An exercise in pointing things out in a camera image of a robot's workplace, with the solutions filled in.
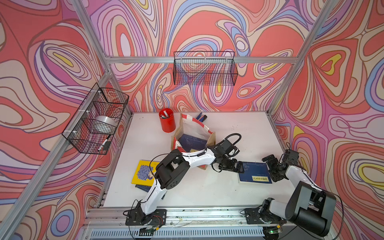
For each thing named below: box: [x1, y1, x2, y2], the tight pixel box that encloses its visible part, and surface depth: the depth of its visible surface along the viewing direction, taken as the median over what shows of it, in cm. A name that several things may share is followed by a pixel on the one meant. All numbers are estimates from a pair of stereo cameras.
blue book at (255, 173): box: [238, 161, 273, 184], surface depth 87 cm
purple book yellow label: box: [179, 134, 208, 152], surface depth 96 cm
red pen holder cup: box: [159, 108, 176, 133], surface depth 106 cm
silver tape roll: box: [92, 115, 118, 135], surface depth 73 cm
